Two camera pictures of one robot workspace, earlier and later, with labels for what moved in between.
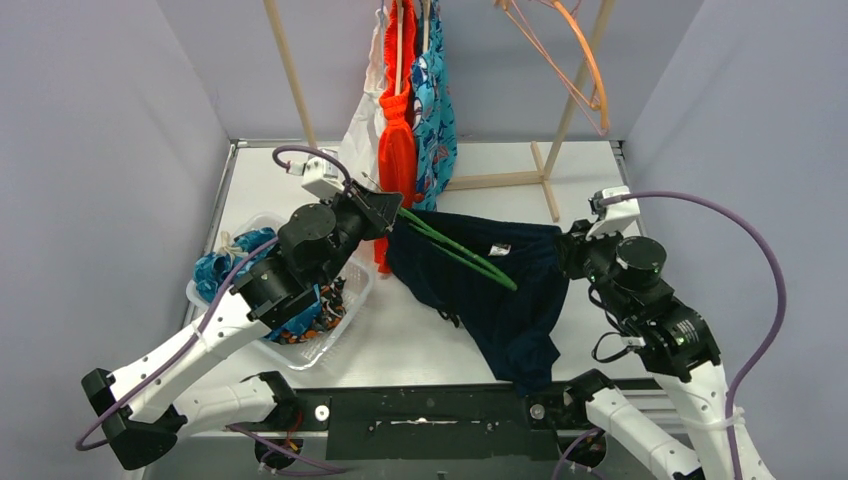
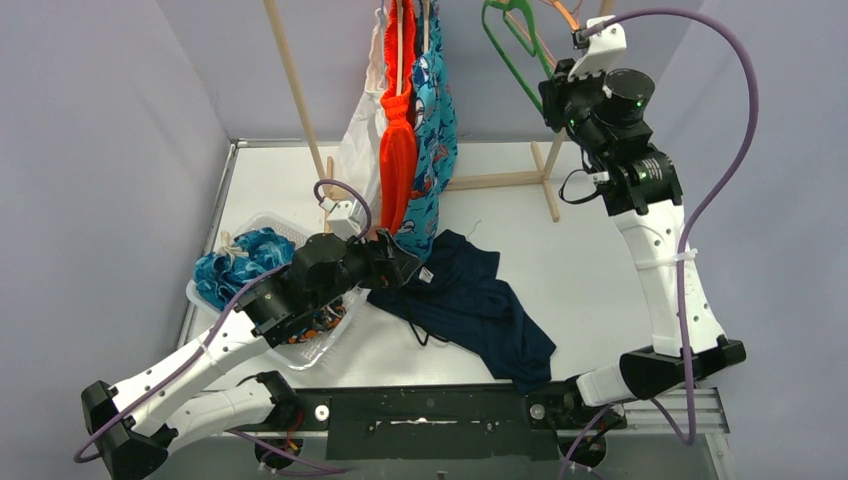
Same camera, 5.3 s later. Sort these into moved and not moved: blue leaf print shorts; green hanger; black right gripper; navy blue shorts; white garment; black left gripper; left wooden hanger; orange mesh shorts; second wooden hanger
Moved: green hanger; black right gripper; black left gripper; navy blue shorts
Not moved: second wooden hanger; blue leaf print shorts; left wooden hanger; orange mesh shorts; white garment
